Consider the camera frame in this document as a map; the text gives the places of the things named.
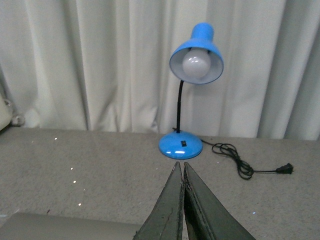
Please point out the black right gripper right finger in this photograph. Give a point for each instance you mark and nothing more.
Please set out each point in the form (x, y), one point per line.
(206, 218)

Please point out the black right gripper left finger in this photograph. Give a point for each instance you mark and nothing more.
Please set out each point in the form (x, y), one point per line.
(165, 221)

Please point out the silver laptop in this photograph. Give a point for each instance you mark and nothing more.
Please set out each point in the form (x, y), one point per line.
(29, 226)

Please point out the blue desk lamp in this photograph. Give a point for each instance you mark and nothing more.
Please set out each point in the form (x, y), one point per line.
(197, 61)

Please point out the white curtain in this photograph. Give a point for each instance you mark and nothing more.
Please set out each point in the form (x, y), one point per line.
(103, 65)

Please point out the white object at left edge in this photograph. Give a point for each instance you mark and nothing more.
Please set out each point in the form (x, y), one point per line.
(8, 115)

